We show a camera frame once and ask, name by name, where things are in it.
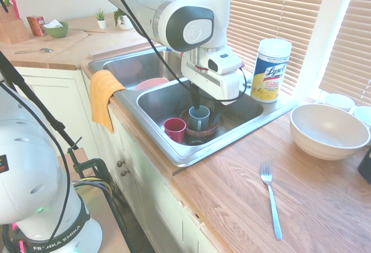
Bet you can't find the white crumpled paper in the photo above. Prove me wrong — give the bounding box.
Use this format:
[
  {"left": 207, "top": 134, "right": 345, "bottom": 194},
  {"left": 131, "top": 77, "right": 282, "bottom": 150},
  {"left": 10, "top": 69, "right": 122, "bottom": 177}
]
[{"left": 42, "top": 20, "right": 65, "bottom": 30}]

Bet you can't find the black appliance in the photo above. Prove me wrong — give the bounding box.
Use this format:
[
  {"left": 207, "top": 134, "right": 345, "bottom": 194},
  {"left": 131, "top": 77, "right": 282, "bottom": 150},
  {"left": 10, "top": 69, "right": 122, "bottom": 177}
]
[{"left": 357, "top": 146, "right": 371, "bottom": 185}]

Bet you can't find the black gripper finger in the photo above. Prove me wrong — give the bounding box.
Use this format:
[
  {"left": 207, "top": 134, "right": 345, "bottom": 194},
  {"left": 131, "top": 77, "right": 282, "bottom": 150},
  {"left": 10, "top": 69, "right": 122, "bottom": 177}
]
[
  {"left": 210, "top": 98, "right": 224, "bottom": 125},
  {"left": 189, "top": 80, "right": 204, "bottom": 111}
]

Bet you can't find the small succulent white pot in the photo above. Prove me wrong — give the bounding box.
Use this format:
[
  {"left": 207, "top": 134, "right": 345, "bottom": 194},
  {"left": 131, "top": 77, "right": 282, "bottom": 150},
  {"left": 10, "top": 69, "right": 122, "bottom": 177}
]
[{"left": 94, "top": 8, "right": 107, "bottom": 30}]

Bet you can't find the green bowl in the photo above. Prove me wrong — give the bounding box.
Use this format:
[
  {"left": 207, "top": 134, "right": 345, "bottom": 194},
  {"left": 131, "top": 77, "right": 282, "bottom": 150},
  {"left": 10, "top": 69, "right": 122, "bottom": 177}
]
[{"left": 43, "top": 21, "right": 70, "bottom": 39}]

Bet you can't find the black base cable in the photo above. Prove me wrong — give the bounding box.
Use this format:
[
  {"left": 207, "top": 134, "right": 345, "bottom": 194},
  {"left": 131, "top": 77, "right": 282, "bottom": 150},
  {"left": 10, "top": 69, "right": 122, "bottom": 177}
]
[{"left": 0, "top": 81, "right": 72, "bottom": 244}]

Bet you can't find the narrow wooden window blind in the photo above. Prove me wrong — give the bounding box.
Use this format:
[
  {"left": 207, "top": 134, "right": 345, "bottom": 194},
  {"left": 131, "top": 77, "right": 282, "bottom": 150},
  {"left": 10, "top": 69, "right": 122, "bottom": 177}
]
[{"left": 318, "top": 0, "right": 371, "bottom": 107}]

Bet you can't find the trailing plant white pot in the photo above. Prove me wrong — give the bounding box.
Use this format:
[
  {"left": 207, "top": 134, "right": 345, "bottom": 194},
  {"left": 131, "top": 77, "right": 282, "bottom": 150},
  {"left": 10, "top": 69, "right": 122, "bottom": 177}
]
[{"left": 113, "top": 8, "right": 135, "bottom": 31}]

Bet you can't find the green screw clamp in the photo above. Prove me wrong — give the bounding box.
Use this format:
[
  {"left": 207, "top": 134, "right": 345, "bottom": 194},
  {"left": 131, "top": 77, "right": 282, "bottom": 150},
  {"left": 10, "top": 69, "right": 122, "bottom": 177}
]
[{"left": 67, "top": 137, "right": 112, "bottom": 185}]

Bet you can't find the Lysol wipes canister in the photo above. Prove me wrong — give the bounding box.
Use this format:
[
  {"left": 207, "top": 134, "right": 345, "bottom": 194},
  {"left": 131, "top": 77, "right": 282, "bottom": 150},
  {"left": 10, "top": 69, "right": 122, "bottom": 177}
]
[{"left": 250, "top": 38, "right": 293, "bottom": 104}]

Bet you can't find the wide wooden window blind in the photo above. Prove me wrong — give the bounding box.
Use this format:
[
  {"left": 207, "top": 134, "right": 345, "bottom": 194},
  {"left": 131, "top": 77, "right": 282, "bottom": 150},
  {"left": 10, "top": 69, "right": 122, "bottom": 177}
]
[{"left": 148, "top": 0, "right": 332, "bottom": 97}]

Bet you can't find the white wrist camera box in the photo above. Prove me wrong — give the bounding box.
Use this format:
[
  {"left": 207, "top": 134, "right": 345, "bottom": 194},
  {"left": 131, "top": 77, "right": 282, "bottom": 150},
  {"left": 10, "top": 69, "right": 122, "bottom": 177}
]
[{"left": 206, "top": 49, "right": 243, "bottom": 75}]

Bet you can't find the brown wooden bowl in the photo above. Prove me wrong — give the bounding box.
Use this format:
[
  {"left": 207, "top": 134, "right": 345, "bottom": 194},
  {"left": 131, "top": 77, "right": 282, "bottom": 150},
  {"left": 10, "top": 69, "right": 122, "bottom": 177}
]
[{"left": 179, "top": 108, "right": 220, "bottom": 138}]

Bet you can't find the black camera stand pole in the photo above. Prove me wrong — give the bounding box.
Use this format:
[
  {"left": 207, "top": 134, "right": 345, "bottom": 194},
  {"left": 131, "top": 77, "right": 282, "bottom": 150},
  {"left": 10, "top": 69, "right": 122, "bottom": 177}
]
[{"left": 0, "top": 49, "right": 79, "bottom": 150}]

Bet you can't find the grey blue mug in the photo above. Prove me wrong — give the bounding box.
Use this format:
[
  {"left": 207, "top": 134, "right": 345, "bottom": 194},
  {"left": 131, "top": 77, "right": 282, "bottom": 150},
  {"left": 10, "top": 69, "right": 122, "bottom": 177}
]
[{"left": 188, "top": 105, "right": 211, "bottom": 133}]

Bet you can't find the orange dish cloth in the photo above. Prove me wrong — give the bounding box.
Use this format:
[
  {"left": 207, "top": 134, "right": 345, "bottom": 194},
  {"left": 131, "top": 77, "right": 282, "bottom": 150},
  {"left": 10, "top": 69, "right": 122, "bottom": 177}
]
[{"left": 89, "top": 69, "right": 127, "bottom": 134}]

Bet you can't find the silver metal fork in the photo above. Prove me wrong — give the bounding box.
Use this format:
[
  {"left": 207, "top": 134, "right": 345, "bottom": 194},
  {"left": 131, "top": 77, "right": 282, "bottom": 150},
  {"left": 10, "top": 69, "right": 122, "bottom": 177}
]
[{"left": 259, "top": 161, "right": 283, "bottom": 241}]

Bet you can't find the silver metal spoon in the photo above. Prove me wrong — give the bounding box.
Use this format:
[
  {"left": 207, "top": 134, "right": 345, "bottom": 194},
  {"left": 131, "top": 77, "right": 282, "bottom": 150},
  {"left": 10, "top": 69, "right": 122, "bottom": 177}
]
[{"left": 14, "top": 47, "right": 54, "bottom": 55}]

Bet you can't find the small white bowl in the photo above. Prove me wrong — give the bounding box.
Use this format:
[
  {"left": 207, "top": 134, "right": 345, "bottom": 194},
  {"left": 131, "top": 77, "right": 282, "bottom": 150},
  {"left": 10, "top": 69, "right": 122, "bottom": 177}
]
[
  {"left": 323, "top": 93, "right": 355, "bottom": 112},
  {"left": 351, "top": 105, "right": 371, "bottom": 130}
]

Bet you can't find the stainless steel double sink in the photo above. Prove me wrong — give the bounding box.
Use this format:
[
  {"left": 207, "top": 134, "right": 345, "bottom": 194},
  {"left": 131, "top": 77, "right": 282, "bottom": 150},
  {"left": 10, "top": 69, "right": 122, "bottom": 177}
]
[{"left": 87, "top": 46, "right": 300, "bottom": 167}]

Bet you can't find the orange carton box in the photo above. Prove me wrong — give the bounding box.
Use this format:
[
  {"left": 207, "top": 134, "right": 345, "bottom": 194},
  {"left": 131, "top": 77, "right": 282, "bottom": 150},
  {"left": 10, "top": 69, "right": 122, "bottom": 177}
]
[{"left": 26, "top": 15, "right": 46, "bottom": 37}]

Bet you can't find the pink plate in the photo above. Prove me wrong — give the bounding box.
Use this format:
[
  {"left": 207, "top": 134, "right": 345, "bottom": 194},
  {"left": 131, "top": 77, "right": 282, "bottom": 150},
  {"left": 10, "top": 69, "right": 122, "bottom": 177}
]
[{"left": 133, "top": 77, "right": 170, "bottom": 91}]

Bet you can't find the large beige bowl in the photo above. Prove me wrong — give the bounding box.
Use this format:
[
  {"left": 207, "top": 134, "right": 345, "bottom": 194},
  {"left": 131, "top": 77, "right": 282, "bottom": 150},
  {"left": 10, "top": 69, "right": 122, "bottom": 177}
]
[{"left": 289, "top": 103, "right": 371, "bottom": 162}]

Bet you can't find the coloured cable bundle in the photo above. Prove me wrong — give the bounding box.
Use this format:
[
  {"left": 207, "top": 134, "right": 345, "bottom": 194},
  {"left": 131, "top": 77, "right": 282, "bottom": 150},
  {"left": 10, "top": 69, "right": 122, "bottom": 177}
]
[{"left": 71, "top": 177, "right": 129, "bottom": 253}]

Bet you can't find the wooden robot mounting board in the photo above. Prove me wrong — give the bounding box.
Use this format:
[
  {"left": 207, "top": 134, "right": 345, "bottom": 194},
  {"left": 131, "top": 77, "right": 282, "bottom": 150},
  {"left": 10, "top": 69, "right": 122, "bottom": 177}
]
[{"left": 54, "top": 147, "right": 132, "bottom": 253}]

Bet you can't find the white kitchen cabinet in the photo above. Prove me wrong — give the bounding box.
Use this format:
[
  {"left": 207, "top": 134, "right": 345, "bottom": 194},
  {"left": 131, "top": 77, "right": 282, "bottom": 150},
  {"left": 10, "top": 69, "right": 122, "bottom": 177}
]
[{"left": 10, "top": 65, "right": 219, "bottom": 253}]

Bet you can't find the black sink drain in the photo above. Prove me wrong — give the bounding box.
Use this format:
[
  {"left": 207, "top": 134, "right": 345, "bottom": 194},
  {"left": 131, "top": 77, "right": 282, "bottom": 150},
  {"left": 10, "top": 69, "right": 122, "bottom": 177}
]
[{"left": 185, "top": 136, "right": 208, "bottom": 147}]

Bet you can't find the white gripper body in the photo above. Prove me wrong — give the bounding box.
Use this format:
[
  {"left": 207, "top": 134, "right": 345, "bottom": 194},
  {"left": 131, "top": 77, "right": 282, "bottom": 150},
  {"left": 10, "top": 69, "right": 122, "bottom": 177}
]
[{"left": 181, "top": 54, "right": 243, "bottom": 106}]

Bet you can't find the red cup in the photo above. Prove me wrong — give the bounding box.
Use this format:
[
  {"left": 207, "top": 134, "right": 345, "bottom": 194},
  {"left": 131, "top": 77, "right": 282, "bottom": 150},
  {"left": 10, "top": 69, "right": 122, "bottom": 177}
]
[{"left": 163, "top": 117, "right": 187, "bottom": 144}]

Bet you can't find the wooden knife block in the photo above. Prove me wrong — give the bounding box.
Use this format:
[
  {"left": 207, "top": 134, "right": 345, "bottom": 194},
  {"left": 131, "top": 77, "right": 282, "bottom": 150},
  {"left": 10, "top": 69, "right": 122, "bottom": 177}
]
[{"left": 0, "top": 3, "right": 31, "bottom": 45}]

